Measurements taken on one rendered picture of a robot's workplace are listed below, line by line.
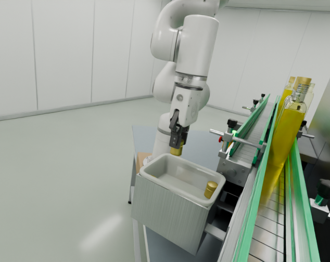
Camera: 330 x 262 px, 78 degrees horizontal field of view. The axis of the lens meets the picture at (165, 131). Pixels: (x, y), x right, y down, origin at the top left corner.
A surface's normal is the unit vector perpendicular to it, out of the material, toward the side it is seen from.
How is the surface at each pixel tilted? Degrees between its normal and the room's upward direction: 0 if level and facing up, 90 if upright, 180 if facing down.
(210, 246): 0
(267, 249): 0
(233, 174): 90
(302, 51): 90
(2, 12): 90
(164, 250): 0
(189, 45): 89
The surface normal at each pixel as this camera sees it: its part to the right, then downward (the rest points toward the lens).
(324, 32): -0.49, 0.22
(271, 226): 0.16, -0.93
